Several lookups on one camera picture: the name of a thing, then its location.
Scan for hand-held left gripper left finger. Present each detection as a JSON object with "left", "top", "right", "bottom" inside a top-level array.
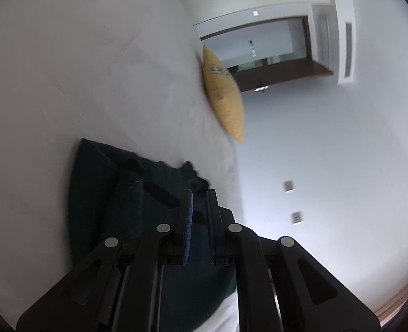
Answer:
[{"left": 15, "top": 190, "right": 194, "bottom": 332}]

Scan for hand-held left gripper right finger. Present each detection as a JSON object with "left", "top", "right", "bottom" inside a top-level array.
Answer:
[{"left": 206, "top": 189, "right": 381, "bottom": 332}]

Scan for dark green sweater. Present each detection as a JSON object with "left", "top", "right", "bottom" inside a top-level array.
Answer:
[{"left": 68, "top": 138, "right": 240, "bottom": 332}]

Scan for yellow pillow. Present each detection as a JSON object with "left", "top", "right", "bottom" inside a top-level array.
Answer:
[{"left": 202, "top": 45, "right": 245, "bottom": 143}]

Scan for dark brown door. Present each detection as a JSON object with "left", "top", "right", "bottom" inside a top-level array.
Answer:
[{"left": 238, "top": 58, "right": 335, "bottom": 94}]

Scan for bed with white sheet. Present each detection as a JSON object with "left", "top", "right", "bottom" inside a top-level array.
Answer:
[{"left": 0, "top": 0, "right": 246, "bottom": 332}]

